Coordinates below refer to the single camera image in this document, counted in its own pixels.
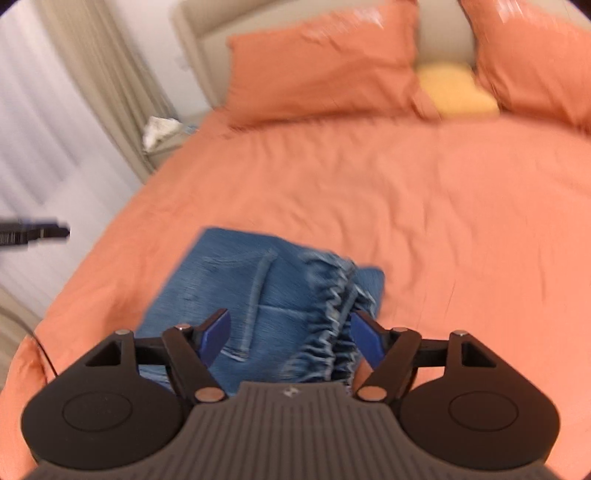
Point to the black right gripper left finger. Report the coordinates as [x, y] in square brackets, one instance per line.
[126, 398]

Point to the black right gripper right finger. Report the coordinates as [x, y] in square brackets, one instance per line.
[456, 399]

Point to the blue denim pants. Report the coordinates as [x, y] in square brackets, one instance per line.
[289, 307]

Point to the bedside table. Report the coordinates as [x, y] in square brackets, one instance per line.
[168, 145]

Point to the orange bed sheet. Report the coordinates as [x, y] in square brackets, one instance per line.
[481, 225]

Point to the white crumpled cloth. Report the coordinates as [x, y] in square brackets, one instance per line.
[158, 130]

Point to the beige curtain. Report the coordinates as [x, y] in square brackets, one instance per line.
[108, 71]

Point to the yellow small pillow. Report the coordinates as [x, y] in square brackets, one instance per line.
[454, 92]

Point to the orange pillow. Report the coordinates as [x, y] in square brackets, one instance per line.
[534, 63]
[356, 61]

